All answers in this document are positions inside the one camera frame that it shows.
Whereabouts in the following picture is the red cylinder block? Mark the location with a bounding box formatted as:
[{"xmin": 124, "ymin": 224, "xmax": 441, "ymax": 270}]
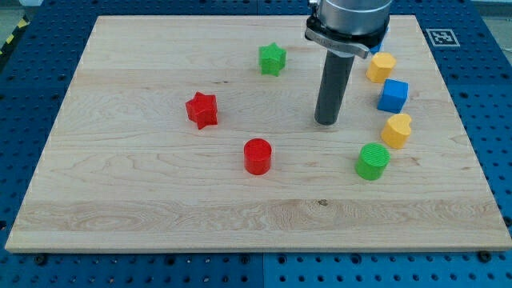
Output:
[{"xmin": 243, "ymin": 138, "xmax": 272, "ymax": 175}]

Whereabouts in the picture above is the blue block behind arm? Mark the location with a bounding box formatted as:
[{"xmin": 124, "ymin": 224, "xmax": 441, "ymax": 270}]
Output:
[{"xmin": 370, "ymin": 28, "xmax": 389, "ymax": 54}]

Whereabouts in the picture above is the yellow heart block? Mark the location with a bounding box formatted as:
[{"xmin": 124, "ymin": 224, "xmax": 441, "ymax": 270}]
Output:
[{"xmin": 381, "ymin": 114, "xmax": 412, "ymax": 150}]

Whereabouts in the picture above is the green cylinder block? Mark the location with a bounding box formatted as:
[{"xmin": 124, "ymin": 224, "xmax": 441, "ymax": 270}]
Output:
[{"xmin": 355, "ymin": 142, "xmax": 390, "ymax": 181}]

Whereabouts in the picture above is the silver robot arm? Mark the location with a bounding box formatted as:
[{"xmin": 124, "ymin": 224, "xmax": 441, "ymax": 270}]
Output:
[{"xmin": 305, "ymin": 0, "xmax": 392, "ymax": 58}]

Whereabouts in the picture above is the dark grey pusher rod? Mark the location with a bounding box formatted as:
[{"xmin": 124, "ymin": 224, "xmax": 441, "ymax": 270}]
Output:
[{"xmin": 314, "ymin": 51, "xmax": 354, "ymax": 126}]

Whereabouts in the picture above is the red star block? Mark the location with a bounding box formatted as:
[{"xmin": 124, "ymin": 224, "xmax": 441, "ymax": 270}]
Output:
[{"xmin": 186, "ymin": 92, "xmax": 218, "ymax": 130}]

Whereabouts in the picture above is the wooden board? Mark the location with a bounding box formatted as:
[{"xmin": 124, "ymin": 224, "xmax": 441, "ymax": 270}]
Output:
[{"xmin": 6, "ymin": 15, "xmax": 511, "ymax": 253}]

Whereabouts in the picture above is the white fiducial marker tag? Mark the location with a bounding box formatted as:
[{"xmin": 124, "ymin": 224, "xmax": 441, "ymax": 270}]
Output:
[{"xmin": 426, "ymin": 28, "xmax": 460, "ymax": 47}]

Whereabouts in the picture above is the green star block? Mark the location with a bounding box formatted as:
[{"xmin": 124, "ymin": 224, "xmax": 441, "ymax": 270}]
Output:
[{"xmin": 258, "ymin": 42, "xmax": 286, "ymax": 77}]

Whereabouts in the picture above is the yellow pentagon block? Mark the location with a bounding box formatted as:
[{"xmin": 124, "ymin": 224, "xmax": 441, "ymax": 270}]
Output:
[{"xmin": 366, "ymin": 52, "xmax": 397, "ymax": 83}]

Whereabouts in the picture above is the blue cube block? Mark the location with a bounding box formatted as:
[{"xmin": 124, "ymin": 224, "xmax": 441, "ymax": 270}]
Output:
[{"xmin": 377, "ymin": 78, "xmax": 409, "ymax": 114}]

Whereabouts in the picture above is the yellow black hazard tape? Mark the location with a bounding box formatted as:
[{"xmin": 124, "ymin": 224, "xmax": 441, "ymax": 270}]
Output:
[{"xmin": 1, "ymin": 15, "xmax": 30, "ymax": 57}]

